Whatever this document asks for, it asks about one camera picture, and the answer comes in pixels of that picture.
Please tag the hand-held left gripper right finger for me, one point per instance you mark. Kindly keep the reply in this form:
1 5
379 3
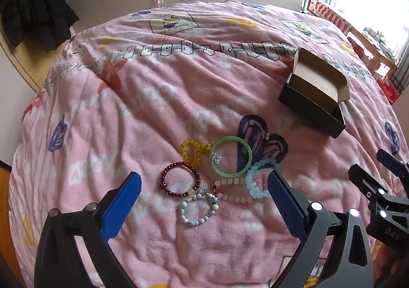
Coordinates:
284 201

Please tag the green jade bangle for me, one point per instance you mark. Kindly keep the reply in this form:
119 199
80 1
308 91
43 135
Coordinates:
230 139

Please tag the wooden side table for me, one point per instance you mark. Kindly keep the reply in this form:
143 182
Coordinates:
374 54

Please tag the black cardboard box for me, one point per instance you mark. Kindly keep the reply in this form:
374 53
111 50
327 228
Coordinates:
314 96

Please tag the silver pearl earring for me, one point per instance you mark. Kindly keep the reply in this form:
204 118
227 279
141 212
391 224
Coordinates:
216 158
264 135

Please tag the black coat with fur hood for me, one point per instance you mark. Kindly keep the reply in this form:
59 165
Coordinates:
16 19

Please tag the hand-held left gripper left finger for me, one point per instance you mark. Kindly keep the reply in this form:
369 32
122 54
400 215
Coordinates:
125 203

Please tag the pink printed blanket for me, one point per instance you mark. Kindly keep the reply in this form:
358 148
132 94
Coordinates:
143 99

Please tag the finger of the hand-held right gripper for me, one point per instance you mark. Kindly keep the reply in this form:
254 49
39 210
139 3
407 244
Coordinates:
393 161
364 179

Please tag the red white striped box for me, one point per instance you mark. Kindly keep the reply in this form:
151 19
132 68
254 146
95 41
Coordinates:
332 14

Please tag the black puffer coat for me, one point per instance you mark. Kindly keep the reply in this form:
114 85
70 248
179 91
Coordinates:
51 13

